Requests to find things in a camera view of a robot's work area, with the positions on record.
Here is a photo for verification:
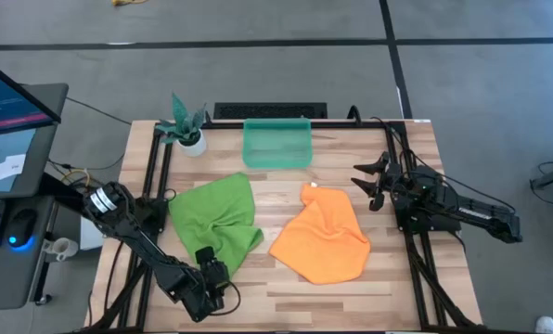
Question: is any orange microfiber towel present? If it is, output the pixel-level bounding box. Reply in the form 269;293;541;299
267;182;372;286

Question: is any white cup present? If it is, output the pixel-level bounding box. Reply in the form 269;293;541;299
42;236;80;263

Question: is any black left camera cable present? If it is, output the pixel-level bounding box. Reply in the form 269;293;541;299
209;279;242;317

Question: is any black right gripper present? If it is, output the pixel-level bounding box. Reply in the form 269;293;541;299
349;151;410;201

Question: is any white paper note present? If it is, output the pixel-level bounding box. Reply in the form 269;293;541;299
0;153;27;183

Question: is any computer monitor with blue screen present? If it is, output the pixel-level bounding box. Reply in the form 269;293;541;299
0;54;63;139

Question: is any black aluminium table frame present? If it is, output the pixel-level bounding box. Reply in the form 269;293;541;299
79;118;484;334

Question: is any artificial plant in white pot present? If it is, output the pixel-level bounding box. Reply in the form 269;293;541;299
154;91;209;158

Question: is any black floor cable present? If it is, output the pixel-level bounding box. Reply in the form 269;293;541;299
65;96;133;126

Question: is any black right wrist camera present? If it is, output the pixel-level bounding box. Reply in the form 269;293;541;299
367;190;388;213

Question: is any teal translucent plastic basket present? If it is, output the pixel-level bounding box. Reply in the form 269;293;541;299
241;117;314;170

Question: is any green microfiber towel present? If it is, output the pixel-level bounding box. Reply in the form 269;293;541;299
167;172;264;279

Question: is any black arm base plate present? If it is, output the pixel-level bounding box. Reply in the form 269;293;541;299
393;194;463;233
118;197;171;236

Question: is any black computer mouse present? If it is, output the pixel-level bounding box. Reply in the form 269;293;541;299
3;207;39;251

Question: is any yellow cable by cart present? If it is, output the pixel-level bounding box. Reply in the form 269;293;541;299
58;166;92;189

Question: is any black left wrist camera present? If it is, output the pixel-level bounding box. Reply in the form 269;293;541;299
194;245;218;266

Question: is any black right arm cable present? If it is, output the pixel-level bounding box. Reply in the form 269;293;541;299
346;105;519;217

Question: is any white box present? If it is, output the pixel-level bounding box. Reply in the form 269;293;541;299
79;215;105;251

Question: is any black cart support bar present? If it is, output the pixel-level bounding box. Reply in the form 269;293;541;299
39;172;104;222

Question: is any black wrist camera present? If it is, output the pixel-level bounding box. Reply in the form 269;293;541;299
194;245;218;266
367;190;388;213

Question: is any grey computer cart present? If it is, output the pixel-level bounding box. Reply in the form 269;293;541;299
0;82;70;312

